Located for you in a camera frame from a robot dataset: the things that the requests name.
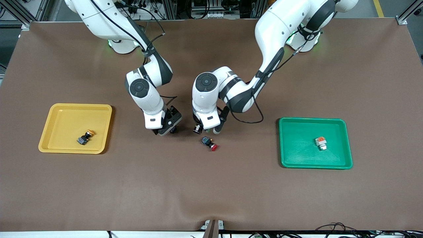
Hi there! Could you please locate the red push button black base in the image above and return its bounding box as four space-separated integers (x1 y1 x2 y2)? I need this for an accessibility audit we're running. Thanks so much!
201 136 218 152

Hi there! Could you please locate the brown table mat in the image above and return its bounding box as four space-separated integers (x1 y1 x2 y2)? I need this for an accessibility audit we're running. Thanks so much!
0 18 423 232

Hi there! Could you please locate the green plastic tray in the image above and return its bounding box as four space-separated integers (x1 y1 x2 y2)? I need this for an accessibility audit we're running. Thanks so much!
279 118 353 170

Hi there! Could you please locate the yellow plastic tray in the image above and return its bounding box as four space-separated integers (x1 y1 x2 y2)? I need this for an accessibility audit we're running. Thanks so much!
38 103 113 154

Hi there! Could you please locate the metal table edge clamp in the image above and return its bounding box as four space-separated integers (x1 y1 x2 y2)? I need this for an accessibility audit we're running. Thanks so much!
201 219 225 238

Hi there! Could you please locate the long white power strip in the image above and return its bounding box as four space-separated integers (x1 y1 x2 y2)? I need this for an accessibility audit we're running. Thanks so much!
191 11 240 19

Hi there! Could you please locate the white power strip with plugs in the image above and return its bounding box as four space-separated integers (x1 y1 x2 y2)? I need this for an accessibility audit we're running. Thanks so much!
134 3 156 16

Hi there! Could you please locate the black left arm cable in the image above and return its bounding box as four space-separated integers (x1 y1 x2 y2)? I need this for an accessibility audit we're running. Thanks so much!
228 31 318 124

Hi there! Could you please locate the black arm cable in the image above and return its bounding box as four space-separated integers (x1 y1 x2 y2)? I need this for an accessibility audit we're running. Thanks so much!
89 0 179 99
228 31 318 124

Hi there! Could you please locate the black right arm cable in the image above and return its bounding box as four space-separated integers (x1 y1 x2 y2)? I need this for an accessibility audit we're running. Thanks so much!
89 0 179 99

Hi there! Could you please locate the aluminium frame profile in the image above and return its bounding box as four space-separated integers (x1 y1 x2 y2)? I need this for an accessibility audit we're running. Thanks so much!
0 0 32 31
161 0 179 20
396 0 423 25
250 0 265 19

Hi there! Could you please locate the black cable bundle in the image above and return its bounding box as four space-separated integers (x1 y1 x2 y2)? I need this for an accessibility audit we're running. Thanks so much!
314 222 423 238

